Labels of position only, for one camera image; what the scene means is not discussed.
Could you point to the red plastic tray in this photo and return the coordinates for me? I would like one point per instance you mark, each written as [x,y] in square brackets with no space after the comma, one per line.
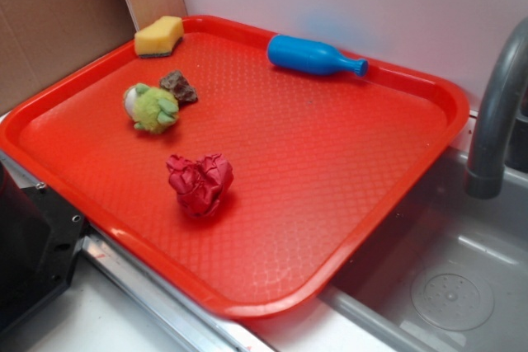
[318,162]

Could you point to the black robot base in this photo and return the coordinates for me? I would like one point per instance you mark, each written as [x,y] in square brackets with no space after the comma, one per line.
[41,236]

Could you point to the yellow sponge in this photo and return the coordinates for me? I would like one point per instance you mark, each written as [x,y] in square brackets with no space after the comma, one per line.
[159,38]

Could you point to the blue plastic bottle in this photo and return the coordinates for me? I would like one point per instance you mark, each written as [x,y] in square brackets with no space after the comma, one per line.
[312,57]

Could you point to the grey plastic sink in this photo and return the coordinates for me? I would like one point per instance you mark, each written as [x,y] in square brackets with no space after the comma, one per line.
[437,223]

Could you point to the brown rock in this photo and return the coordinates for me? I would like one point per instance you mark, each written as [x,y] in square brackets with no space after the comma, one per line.
[175,83]

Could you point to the brown cardboard panel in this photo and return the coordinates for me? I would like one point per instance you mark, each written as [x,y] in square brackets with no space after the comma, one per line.
[43,41]

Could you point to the sink drain cover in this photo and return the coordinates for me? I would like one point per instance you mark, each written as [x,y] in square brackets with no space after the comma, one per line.
[452,299]

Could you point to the green plush toy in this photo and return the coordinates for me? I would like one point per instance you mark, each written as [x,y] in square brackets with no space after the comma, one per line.
[152,109]

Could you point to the grey faucet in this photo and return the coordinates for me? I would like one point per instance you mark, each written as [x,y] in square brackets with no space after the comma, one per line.
[500,133]

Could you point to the red paper ball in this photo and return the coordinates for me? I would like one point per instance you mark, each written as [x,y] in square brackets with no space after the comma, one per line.
[200,185]

